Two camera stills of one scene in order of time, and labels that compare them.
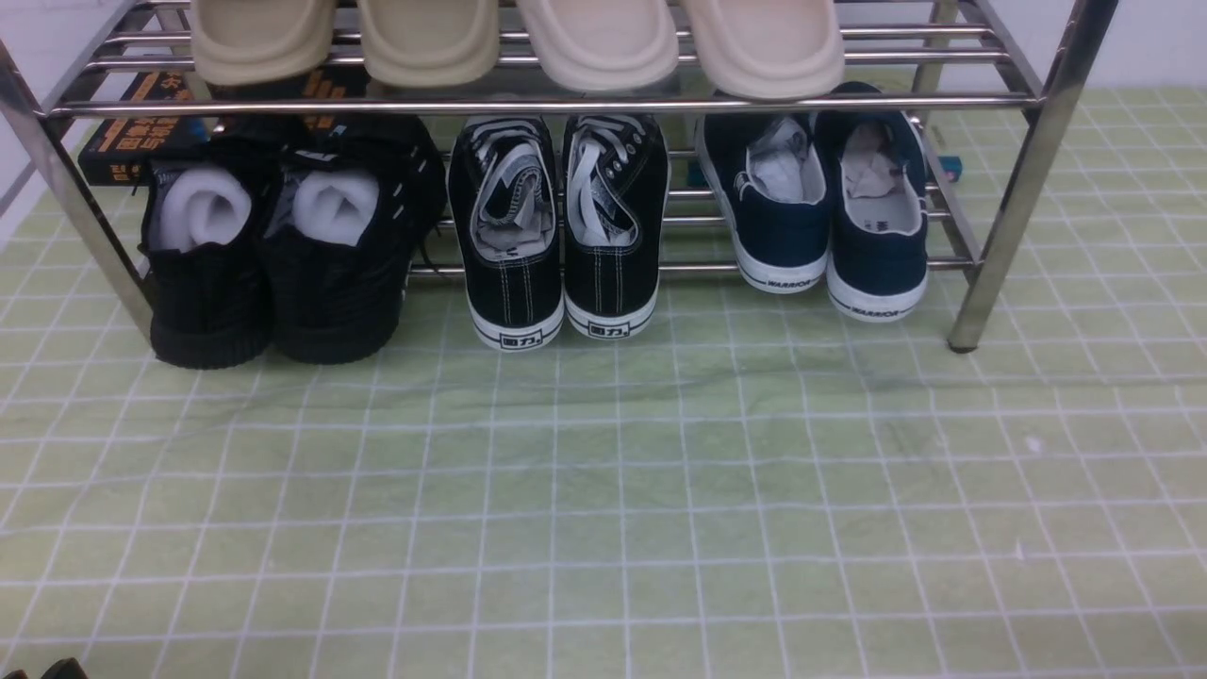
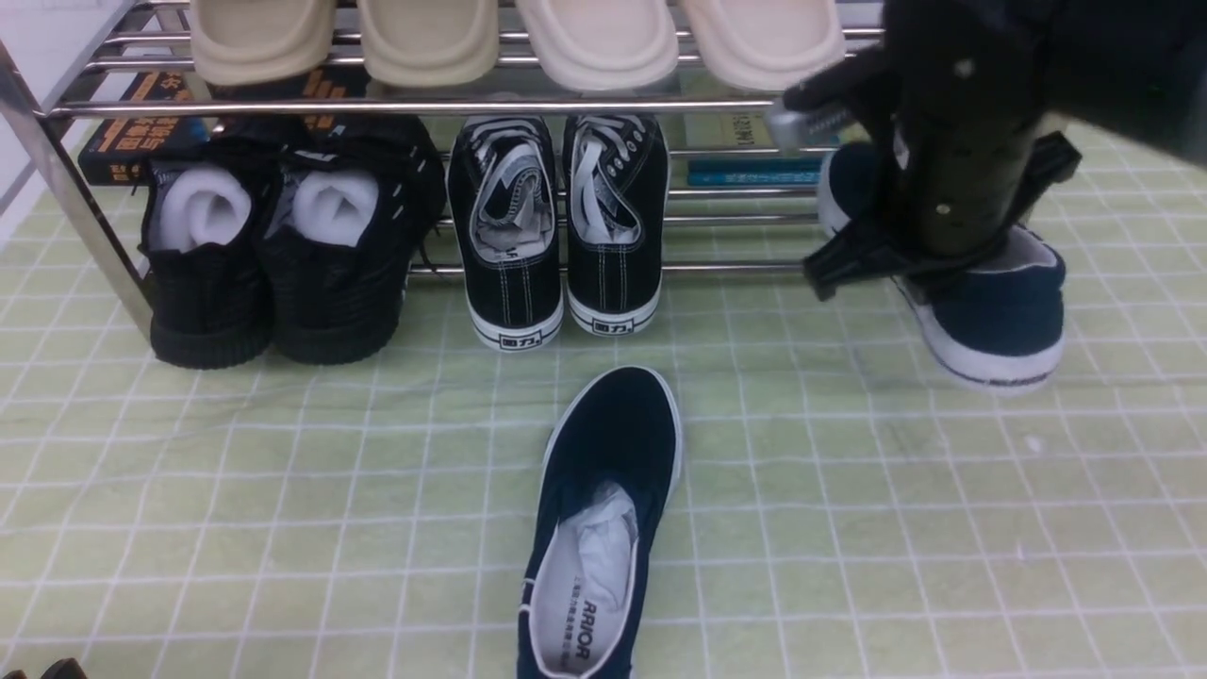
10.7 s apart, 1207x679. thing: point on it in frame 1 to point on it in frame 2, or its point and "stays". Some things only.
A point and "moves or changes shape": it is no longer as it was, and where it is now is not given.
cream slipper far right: [769, 50] stays
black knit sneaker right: [352, 199] stays
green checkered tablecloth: [1009, 484] stays
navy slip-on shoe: [879, 251] moves or changes shape
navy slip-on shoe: [767, 171] to [612, 466]
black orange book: [122, 150] stays
